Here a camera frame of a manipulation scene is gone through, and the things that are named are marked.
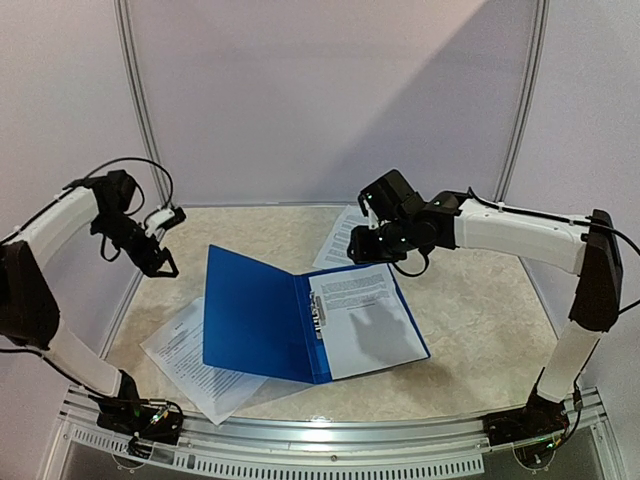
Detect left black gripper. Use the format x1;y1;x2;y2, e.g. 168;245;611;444
93;209;179;277

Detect printed paper sheet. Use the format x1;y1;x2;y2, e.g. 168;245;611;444
141;298;266;425
309;265;430;381
312;206;367;270

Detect metal folder clip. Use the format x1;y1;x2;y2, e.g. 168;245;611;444
309;291;326;340

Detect blue plastic folder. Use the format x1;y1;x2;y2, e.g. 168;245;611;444
202;244;432;385

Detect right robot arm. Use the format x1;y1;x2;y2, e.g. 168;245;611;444
347;169;623;436

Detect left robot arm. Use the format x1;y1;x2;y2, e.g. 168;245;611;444
1;170;186;434

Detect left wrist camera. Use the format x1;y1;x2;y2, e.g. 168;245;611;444
143;206;186;237

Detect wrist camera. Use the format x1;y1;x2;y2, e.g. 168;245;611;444
357;194;380;230
143;206;186;237

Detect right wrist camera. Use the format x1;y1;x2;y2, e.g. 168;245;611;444
357;194;380;230

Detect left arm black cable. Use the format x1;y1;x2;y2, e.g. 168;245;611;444
64;157;175;264

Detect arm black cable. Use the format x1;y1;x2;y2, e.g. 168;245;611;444
64;157;175;264
394;187;640;316

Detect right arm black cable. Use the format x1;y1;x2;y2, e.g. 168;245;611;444
394;187;640;316

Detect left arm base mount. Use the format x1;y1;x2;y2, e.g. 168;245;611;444
89;370;184;446

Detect aluminium front rail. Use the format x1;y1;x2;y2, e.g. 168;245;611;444
41;389;626;479

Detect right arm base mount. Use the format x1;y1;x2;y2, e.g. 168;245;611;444
481;389;579;450

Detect left aluminium frame post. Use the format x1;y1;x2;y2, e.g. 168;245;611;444
112;0;166;201

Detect aluminium frame post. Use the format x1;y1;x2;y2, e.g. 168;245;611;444
493;0;549;201
112;0;166;201

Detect right aluminium frame post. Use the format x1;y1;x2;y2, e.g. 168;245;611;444
493;0;549;201

